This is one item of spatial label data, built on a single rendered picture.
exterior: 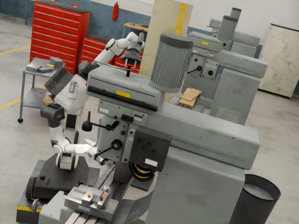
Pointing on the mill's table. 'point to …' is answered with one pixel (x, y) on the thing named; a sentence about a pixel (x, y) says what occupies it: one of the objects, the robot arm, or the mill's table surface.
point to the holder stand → (121, 172)
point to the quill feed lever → (116, 143)
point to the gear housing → (117, 109)
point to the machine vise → (105, 214)
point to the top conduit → (122, 98)
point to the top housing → (124, 87)
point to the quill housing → (107, 135)
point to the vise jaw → (88, 197)
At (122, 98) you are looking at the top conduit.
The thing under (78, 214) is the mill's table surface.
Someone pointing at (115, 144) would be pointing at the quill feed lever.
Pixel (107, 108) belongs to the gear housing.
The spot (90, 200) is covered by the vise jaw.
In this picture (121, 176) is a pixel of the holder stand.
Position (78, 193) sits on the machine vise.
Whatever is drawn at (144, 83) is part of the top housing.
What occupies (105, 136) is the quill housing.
